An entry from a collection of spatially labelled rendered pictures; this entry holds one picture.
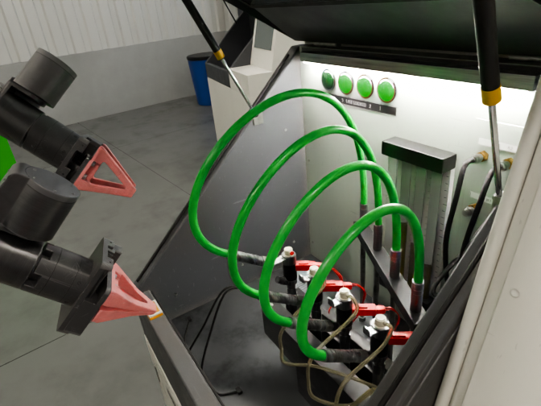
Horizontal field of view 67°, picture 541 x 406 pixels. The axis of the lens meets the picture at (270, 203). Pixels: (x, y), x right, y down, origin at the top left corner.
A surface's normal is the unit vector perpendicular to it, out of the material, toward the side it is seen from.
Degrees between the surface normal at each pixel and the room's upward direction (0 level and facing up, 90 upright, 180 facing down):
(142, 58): 90
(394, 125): 90
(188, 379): 0
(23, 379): 0
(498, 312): 76
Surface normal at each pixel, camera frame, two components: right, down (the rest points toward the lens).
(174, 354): -0.09, -0.88
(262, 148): 0.55, 0.34
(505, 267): -0.83, 0.10
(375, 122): -0.83, 0.32
